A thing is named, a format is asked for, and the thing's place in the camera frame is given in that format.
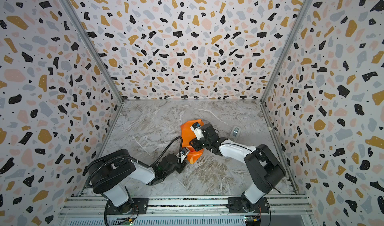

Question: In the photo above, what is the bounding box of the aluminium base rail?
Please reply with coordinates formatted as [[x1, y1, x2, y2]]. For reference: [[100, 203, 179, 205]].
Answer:
[[58, 195, 317, 226]]

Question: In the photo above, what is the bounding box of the white tape dispenser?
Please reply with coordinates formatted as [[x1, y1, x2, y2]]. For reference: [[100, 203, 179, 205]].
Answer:
[[230, 126, 241, 141]]

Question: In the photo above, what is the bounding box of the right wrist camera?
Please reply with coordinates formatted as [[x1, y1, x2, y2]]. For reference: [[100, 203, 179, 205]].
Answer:
[[191, 122, 204, 140]]

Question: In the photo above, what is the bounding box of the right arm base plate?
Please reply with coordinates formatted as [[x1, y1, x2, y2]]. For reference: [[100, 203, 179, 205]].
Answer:
[[226, 196, 270, 214]]

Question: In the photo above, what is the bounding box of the black corrugated cable left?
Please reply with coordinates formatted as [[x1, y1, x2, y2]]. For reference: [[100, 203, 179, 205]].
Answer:
[[84, 135, 184, 189]]

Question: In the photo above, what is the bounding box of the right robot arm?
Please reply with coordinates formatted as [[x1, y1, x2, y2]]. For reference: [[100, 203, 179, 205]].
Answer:
[[189, 123, 286, 212]]

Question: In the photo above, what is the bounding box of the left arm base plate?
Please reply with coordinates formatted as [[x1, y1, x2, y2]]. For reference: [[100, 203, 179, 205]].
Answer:
[[105, 198, 149, 216]]

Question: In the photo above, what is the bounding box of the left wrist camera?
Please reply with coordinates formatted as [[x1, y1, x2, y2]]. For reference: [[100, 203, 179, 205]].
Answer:
[[180, 147, 190, 161]]

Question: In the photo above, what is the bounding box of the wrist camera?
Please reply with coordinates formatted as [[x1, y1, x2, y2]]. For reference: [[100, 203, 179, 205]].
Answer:
[[180, 147, 190, 161], [191, 122, 204, 140]]

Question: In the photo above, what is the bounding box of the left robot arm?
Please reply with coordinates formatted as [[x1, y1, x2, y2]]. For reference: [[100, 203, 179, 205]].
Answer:
[[86, 148, 190, 207]]

